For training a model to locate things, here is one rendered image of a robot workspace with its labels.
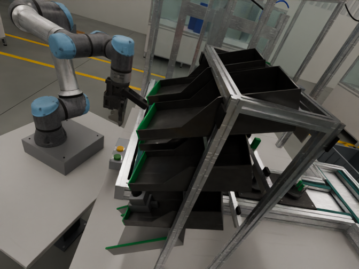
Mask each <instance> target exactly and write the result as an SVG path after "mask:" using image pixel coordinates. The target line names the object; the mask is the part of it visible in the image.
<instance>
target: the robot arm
mask: <svg viewBox="0 0 359 269"><path fill-rule="evenodd" d="M8 15H9V18H10V20H11V22H12V23H13V24H14V25H15V26H16V27H17V28H19V29H20V30H22V31H25V32H27V33H31V34H33V35H34V36H36V37H37V38H39V39H41V40H42V41H44V42H45V43H46V44H48V45H49V47H50V51H51V55H52V60H53V63H54V67H55V70H56V74H57V78H58V82H59V86H60V92H59V93H58V96H59V98H56V97H53V96H49V97H48V96H43V97H39V98H37V99H35V100H34V101H33V102H32V104H31V109H32V115H33V119H34V123H35V128H36V130H35V134H34V141H35V144H36V145H38V146H40V147H45V148H51V147H57V146H60V145H62V144H63V143H64V142H65V141H66V140H67V133H66V131H65V129H64V128H63V126H62V123H61V122H62V121H64V120H68V119H70V118H74V117H78V116H82V115H84V114H86V113H87V112H88V111H89V108H90V103H89V99H88V97H87V95H86V94H84V93H83V92H82V90H80V89H79V87H78V84H77V79H76V74H75V69H74V65H73V60H72V59H73V58H86V57H100V56H104V57H106V58H108V59H109V60H111V73H110V77H109V76H108V77H107V79H106V80H105V83H106V91H105V92H104V101H103V107H104V108H108V109H111V110H112V111H111V115H109V116H108V118H109V119H110V120H112V121H114V122H117V123H118V125H119V126H121V125H122V124H123V120H124V115H125V112H126V106H127V102H128V99H129V100H131V101H132V102H134V103H135V104H136V105H138V106H139V107H140V108H142V109H143V110H145V109H146V108H147V107H148V103H147V100H146V99H144V98H143V97H142V96H140V95H139V94H138V93H137V92H135V91H134V90H133V89H131V88H130V87H129V85H130V81H131V71H132V62H133V57H134V44H135V43H134V41H133V39H131V38H130V37H126V36H123V35H114V36H113V37H111V36H109V35H108V34H106V33H105V32H102V31H98V30H95V31H93V32H91V33H90V34H73V33H71V32H70V31H72V30H73V26H74V24H73V18H72V16H71V13H70V11H69V10H68V8H67V7H66V6H65V5H64V4H62V3H58V2H54V1H42V0H15V1H13V2H12V3H11V4H10V6H9V8H8ZM113 109H115V110H113Z"/></svg>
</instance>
